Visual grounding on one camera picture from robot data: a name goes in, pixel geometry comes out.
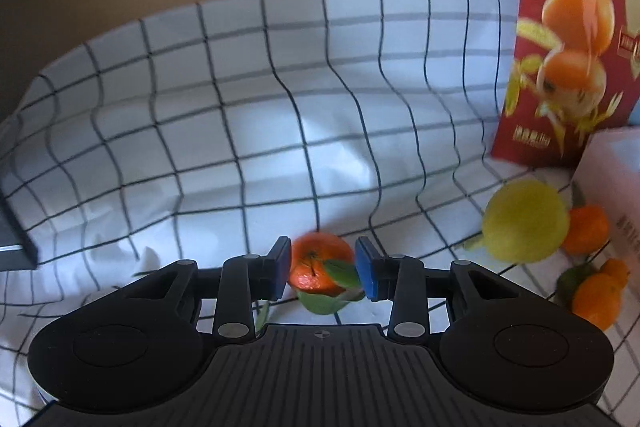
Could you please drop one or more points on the pink cardboard box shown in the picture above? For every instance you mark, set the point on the pink cardboard box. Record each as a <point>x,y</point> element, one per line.
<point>615,167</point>

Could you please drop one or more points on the mandarin with green leaves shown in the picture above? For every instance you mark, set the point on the mandarin with green leaves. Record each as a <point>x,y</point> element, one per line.
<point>312,257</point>

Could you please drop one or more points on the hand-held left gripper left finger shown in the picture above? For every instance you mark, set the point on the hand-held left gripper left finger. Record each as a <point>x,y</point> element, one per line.
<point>280,269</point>

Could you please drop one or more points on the computer monitor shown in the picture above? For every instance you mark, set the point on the computer monitor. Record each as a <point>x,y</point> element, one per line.
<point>12,217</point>

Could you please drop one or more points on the small mandarin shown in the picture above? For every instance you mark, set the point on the small mandarin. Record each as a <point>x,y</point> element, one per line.
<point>617,269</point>

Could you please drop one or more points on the white black-grid cloth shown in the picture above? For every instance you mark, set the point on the white black-grid cloth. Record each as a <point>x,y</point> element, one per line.
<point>250,107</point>

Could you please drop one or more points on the large mandarin with stem leaf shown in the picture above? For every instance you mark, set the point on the large mandarin with stem leaf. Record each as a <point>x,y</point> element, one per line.
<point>587,229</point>

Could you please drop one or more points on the yellow-green pear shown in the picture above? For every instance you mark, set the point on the yellow-green pear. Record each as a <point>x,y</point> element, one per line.
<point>525,219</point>

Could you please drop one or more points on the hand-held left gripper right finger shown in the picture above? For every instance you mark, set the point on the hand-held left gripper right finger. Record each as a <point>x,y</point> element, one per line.
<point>367,269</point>

